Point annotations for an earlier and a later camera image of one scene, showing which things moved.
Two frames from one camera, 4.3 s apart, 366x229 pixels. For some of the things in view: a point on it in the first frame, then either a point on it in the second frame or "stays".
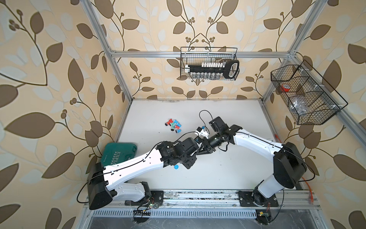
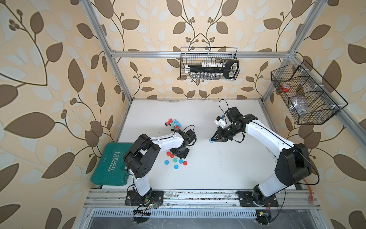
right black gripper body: (211, 142) -> (226, 133)
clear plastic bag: (300, 106) stays
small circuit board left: (141, 216) stays
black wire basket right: (312, 100) stays
